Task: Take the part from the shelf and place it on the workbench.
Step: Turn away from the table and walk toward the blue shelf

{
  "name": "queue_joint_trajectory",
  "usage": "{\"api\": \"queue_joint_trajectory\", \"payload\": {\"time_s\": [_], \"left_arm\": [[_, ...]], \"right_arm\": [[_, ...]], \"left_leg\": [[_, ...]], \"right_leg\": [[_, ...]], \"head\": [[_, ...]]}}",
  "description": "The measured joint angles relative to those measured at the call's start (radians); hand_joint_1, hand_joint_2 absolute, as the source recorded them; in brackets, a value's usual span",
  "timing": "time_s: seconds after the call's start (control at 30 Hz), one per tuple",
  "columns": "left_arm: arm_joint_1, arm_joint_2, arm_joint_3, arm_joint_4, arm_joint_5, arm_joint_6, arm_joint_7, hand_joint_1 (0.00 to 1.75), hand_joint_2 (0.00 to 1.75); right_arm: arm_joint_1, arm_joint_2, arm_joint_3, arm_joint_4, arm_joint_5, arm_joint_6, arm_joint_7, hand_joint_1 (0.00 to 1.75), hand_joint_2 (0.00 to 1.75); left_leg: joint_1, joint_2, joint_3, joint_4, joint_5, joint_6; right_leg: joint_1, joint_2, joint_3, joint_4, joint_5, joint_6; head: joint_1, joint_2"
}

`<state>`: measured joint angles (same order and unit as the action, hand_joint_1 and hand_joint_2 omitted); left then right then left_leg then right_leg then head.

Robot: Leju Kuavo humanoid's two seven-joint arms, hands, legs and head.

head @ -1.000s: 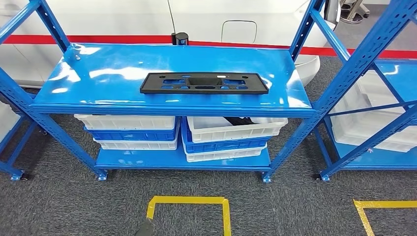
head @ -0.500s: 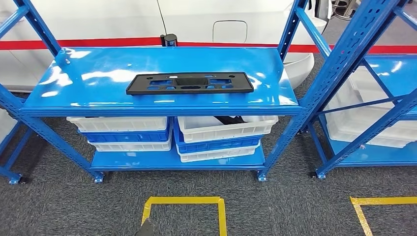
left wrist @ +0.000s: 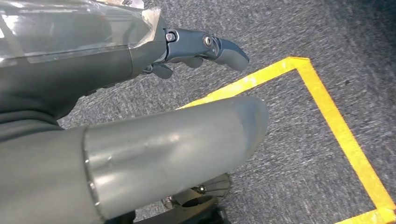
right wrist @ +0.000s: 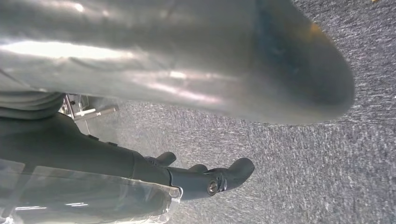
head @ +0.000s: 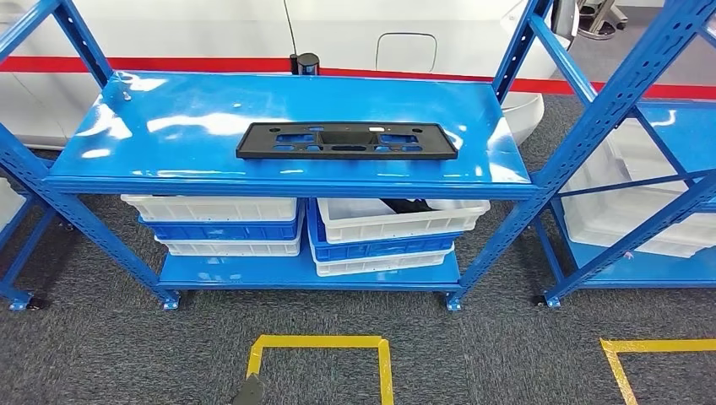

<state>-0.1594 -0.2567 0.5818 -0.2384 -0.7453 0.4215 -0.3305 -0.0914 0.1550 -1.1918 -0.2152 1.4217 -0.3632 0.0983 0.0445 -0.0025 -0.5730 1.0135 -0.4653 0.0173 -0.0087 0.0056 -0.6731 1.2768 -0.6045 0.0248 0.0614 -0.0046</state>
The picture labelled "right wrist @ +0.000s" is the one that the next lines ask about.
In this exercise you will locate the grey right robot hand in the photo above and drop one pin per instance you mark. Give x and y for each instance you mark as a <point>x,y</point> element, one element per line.
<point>154,46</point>

